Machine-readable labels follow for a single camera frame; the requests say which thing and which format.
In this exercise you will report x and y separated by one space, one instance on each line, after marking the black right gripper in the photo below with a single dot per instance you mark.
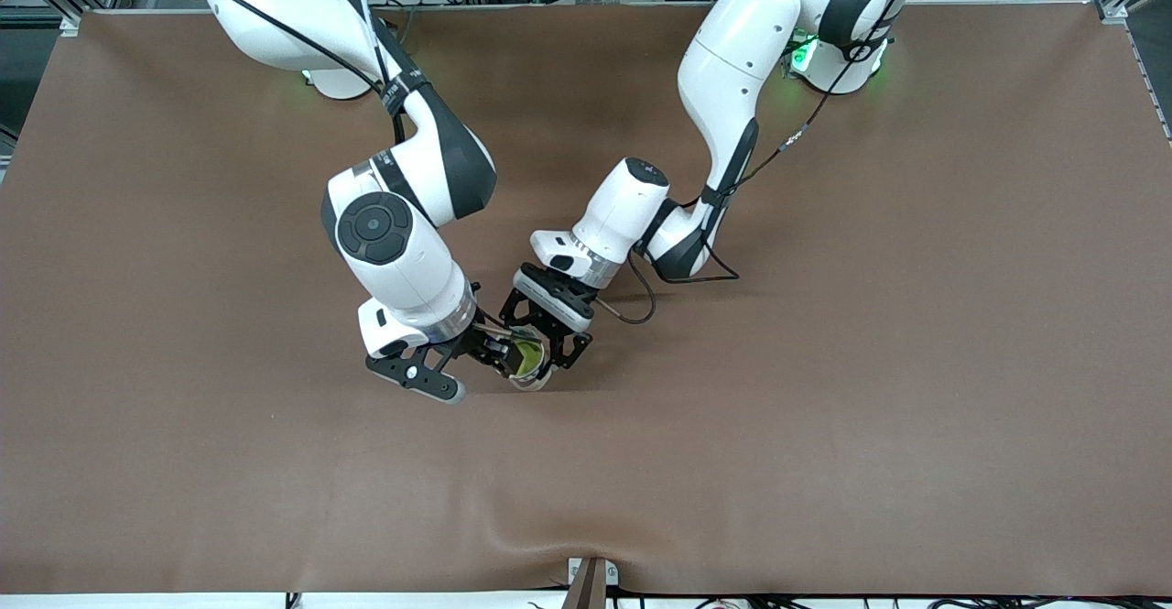
473 342

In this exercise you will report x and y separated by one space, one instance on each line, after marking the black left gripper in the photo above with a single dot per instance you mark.
538 303

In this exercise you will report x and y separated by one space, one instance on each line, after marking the yellow tennis ball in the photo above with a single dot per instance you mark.
528 357

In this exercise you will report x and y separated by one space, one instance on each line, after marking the clear tennis ball can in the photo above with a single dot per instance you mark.
531 384

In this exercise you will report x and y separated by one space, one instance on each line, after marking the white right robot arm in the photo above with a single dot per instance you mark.
394 261

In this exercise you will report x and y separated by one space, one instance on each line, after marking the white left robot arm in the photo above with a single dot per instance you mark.
732 59

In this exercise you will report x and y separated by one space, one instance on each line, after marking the brown table cover mat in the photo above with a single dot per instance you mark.
916 362

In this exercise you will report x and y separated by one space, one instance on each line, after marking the grey metal side panel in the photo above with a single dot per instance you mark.
1155 50

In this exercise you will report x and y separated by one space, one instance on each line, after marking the metal clamp bracket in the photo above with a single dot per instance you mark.
612 574

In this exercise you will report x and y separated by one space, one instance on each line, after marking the brown camera pole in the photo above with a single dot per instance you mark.
586 591

